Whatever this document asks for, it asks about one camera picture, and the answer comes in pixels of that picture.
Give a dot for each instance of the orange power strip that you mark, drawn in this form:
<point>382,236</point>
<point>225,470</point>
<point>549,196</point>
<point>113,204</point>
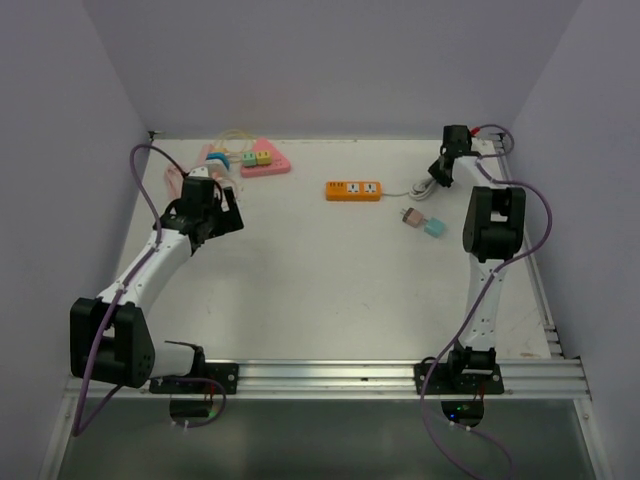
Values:
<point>353,191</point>

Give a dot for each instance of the pink plug charger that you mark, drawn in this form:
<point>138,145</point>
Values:
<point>412,217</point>

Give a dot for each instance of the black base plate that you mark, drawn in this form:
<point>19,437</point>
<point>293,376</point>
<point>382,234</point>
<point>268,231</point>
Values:
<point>209,379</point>
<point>442,379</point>

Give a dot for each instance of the aluminium rail frame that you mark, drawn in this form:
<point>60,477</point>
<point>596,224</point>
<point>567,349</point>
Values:
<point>555,379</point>

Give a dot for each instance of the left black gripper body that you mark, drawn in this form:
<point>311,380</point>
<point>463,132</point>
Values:
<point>221,222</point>

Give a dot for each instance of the yellow USB charger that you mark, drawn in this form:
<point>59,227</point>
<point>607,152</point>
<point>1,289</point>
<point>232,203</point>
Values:
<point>263,157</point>

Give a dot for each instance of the pink triangular power strip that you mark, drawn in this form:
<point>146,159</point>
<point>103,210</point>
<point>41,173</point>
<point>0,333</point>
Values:
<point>280,163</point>

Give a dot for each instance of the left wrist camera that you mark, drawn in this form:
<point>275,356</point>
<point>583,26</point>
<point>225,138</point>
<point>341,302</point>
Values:
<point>200,172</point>

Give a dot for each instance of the blue plug adapter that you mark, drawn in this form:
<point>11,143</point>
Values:
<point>218,161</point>

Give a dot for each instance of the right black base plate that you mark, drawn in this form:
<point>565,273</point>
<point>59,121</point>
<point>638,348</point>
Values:
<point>442,379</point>

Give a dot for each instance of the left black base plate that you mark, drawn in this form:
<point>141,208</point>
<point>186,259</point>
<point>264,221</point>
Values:
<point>209,379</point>

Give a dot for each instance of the pink long power strip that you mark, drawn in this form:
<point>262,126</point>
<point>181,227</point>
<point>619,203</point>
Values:
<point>202,161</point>

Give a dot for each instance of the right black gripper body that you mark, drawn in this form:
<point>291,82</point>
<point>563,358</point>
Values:
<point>440,176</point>

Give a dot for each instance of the teal plug charger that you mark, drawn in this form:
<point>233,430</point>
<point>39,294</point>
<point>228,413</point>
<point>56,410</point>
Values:
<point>434,227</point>

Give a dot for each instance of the green USB charger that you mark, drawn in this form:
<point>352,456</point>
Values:
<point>249,159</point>

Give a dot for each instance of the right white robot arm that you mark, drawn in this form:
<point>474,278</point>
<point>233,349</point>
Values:
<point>492,236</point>

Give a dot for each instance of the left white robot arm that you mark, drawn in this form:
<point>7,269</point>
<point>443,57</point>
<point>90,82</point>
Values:
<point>110,338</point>

